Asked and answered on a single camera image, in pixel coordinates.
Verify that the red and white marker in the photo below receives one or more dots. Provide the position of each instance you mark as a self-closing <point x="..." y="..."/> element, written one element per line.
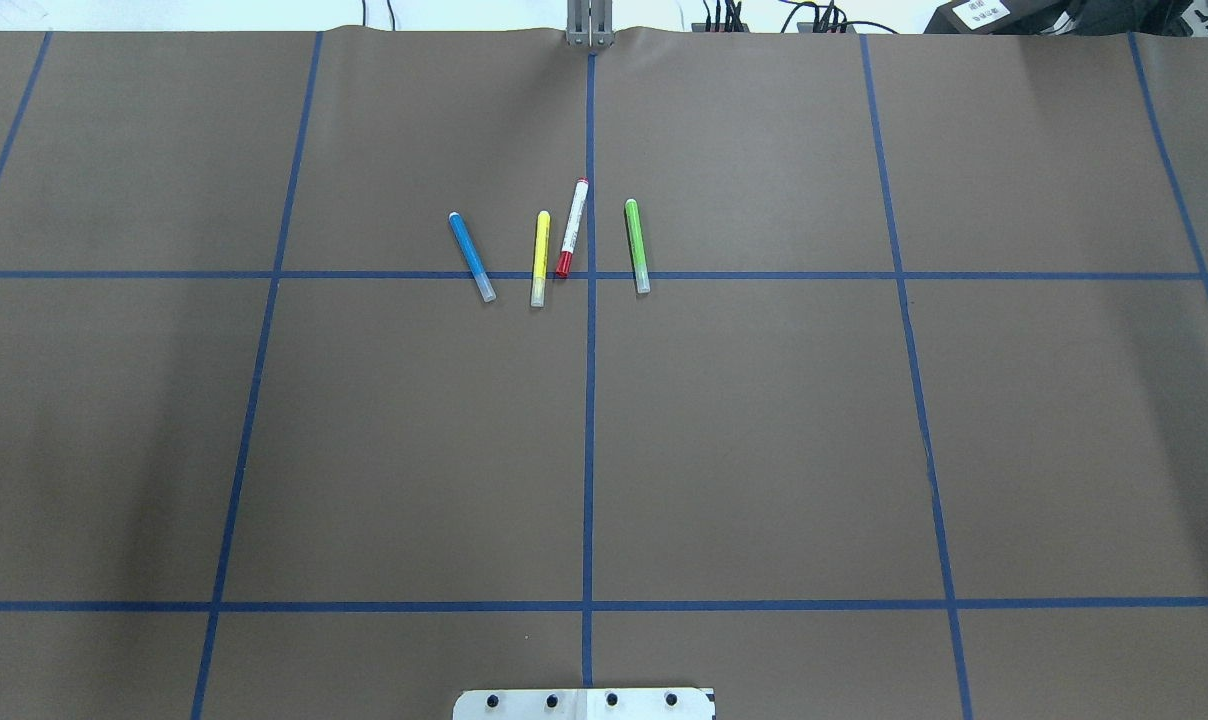
<point x="572" y="228"/>

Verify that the green highlighter pen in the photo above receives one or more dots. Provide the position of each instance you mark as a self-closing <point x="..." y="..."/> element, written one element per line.
<point x="639" y="260"/>

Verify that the grey aluminium frame post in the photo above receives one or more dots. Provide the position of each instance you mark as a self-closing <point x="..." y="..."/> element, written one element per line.
<point x="589" y="24"/>

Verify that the brown paper table mat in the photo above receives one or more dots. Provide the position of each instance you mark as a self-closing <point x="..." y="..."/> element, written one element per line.
<point x="913" y="423"/>

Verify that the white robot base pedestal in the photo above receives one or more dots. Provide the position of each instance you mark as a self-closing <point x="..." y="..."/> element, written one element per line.
<point x="587" y="703"/>

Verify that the orange black usb hub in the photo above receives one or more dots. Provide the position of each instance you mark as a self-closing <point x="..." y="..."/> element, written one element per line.
<point x="721" y="17"/>

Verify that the yellow highlighter pen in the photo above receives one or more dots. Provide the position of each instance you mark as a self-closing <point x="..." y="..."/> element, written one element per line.
<point x="540" y="261"/>

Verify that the black power adapter box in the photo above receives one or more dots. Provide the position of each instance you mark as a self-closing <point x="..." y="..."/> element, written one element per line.
<point x="1003" y="17"/>

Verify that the blue highlighter pen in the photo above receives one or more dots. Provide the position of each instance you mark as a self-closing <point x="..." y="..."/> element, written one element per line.
<point x="471" y="256"/>

